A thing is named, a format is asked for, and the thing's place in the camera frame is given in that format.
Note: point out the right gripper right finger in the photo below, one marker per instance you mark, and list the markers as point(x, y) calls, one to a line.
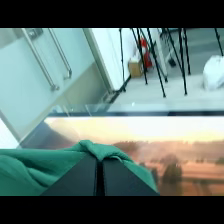
point(123, 181)

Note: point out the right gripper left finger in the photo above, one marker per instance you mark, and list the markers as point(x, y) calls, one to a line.
point(78, 181)

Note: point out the green T-shirt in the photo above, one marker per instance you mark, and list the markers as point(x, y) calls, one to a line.
point(33, 170)

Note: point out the cardboard box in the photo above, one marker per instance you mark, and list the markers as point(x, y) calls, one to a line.
point(135, 68)

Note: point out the black tripod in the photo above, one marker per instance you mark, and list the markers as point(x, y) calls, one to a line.
point(182, 71)
point(156, 70)

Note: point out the white bag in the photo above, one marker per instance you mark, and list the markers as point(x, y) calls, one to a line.
point(214, 73)

